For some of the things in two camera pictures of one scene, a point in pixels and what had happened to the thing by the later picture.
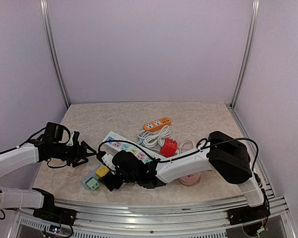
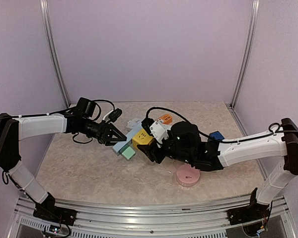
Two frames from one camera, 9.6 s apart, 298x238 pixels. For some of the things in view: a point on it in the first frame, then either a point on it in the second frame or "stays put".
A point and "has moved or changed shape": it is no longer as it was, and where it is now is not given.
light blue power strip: (91, 175) → (121, 145)
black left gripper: (82, 152) → (105, 132)
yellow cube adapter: (102, 171) has moved or changed shape
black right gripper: (108, 180) → (151, 150)
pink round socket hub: (190, 179) stays put
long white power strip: (114, 141) → (132, 123)
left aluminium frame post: (49, 38) stays put
